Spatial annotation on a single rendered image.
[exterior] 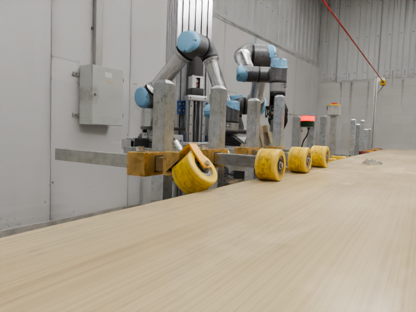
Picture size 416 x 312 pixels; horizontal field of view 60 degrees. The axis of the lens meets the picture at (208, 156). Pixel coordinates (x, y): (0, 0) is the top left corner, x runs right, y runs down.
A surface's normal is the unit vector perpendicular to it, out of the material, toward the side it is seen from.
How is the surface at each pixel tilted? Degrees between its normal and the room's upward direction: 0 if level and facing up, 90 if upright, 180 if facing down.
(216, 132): 90
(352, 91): 90
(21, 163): 90
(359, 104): 90
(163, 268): 0
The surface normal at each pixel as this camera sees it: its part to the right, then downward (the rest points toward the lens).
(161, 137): -0.52, 0.04
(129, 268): 0.04, -1.00
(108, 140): 0.81, 0.07
